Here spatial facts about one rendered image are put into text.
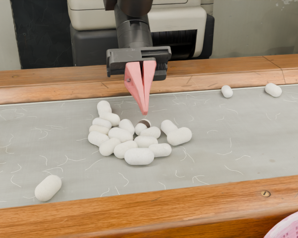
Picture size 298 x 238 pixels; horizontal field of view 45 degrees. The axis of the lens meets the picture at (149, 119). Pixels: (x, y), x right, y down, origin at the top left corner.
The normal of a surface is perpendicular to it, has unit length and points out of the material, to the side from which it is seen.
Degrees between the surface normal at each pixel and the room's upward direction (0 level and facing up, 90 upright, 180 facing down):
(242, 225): 90
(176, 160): 0
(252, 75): 45
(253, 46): 88
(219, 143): 0
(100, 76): 0
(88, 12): 90
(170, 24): 98
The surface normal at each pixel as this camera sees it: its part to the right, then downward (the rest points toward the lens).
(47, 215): 0.00, -0.89
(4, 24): 0.25, 0.43
